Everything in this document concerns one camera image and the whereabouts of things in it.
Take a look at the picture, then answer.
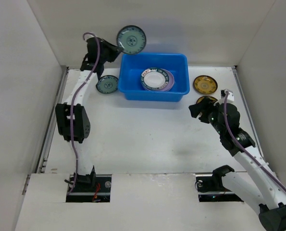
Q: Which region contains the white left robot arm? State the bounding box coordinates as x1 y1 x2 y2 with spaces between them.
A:
55 37 123 191

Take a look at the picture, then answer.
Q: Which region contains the yellow patterned plate upper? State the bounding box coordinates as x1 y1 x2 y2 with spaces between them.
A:
193 75 218 95

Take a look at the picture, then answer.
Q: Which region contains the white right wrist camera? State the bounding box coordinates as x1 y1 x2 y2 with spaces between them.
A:
221 89 235 103

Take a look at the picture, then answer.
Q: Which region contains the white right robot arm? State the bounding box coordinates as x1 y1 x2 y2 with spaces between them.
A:
189 97 286 231

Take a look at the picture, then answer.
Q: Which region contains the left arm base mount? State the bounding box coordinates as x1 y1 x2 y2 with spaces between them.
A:
65 167 112 203

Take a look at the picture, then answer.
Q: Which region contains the yellow patterned plate lower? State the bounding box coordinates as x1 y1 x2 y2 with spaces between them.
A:
196 95 218 105

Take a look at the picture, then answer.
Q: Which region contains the blue plastic bin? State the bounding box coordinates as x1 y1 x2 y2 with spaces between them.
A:
118 52 190 102

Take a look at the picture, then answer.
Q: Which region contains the yellow patterned plate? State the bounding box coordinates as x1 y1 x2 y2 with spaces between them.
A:
196 95 218 105
193 75 218 95

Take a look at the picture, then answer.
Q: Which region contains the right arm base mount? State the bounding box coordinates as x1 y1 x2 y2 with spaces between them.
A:
194 165 243 203

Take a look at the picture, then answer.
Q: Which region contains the purple plate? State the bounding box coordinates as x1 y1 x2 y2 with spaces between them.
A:
142 69 175 92

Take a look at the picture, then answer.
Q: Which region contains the teal patterned plate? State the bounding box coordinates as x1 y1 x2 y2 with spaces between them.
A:
116 25 147 55
96 75 119 94

